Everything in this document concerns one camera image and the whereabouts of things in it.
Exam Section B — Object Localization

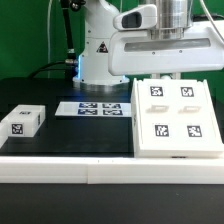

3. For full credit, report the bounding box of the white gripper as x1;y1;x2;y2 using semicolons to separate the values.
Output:
108;21;224;76

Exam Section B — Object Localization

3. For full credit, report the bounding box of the white door panel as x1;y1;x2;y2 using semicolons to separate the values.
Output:
175;80;223;150
132;79;178;151

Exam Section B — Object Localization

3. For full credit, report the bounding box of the white cabinet body box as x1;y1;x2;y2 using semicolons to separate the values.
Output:
131;79;224;158

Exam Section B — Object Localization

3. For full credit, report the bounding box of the white cabinet top block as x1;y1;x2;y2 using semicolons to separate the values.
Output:
1;104;46;137

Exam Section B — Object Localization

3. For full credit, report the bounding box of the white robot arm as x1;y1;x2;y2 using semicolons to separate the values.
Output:
73;0;224;91

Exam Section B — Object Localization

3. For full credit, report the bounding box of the white marker base sheet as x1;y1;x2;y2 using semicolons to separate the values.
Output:
55;102;131;117

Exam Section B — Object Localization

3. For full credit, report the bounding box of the white U-shaped fence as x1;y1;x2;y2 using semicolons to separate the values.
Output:
0;121;224;185

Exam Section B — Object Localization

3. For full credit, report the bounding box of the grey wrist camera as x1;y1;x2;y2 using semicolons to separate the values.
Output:
113;4;157;31

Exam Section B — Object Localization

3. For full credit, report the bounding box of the black cable bundle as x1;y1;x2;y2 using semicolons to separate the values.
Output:
27;0;87;80

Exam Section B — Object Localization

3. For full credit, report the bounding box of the white thin cable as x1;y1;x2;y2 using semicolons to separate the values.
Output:
47;0;54;80

